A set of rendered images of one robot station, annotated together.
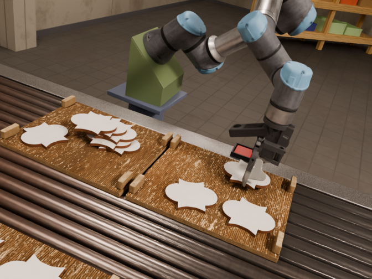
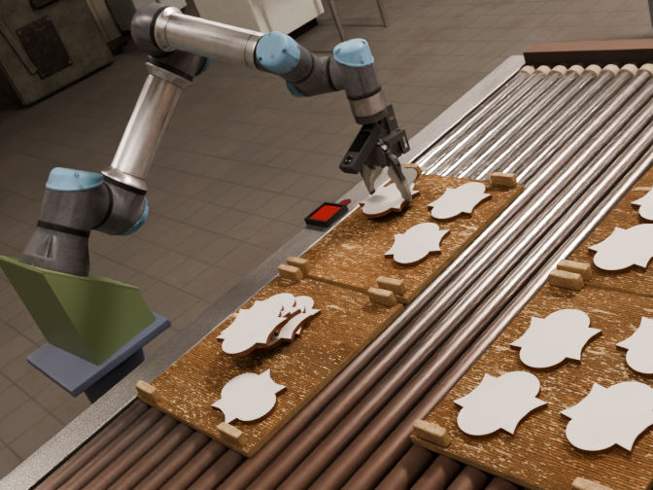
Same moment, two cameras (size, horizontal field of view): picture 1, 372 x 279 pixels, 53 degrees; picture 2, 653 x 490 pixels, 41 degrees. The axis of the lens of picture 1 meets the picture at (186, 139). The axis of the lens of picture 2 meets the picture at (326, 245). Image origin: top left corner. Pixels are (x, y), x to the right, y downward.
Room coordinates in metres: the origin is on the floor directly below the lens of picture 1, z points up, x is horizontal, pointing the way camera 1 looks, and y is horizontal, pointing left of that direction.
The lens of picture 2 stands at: (-0.04, 1.25, 1.83)
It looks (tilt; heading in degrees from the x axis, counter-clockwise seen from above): 28 degrees down; 309
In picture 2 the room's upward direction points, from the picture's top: 22 degrees counter-clockwise
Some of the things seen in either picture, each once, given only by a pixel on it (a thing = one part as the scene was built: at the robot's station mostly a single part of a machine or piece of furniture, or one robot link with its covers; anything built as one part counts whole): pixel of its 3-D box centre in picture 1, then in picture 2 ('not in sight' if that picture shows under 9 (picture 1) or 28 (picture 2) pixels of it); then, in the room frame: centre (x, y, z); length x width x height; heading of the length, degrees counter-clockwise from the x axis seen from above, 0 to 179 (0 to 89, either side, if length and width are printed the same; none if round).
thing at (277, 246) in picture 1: (278, 242); (503, 179); (0.67, -0.27, 0.95); 0.06 x 0.02 x 0.03; 164
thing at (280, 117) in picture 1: (280, 112); (366, 103); (0.91, -0.23, 1.18); 0.08 x 0.08 x 0.05
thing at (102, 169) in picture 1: (92, 140); (268, 352); (0.97, 0.29, 0.93); 0.41 x 0.35 x 0.02; 73
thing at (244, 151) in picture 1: (243, 153); (326, 215); (1.10, -0.20, 0.92); 0.06 x 0.06 x 0.01; 75
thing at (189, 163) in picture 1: (217, 190); (403, 229); (0.86, -0.12, 0.93); 0.41 x 0.35 x 0.02; 74
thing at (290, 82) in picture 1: (290, 85); (356, 68); (0.91, -0.23, 1.26); 0.09 x 0.08 x 0.11; 7
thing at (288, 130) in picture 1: (272, 139); (380, 135); (0.91, -0.23, 1.10); 0.09 x 0.08 x 0.12; 74
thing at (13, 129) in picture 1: (10, 131); (232, 435); (0.90, 0.51, 0.95); 0.06 x 0.02 x 0.03; 163
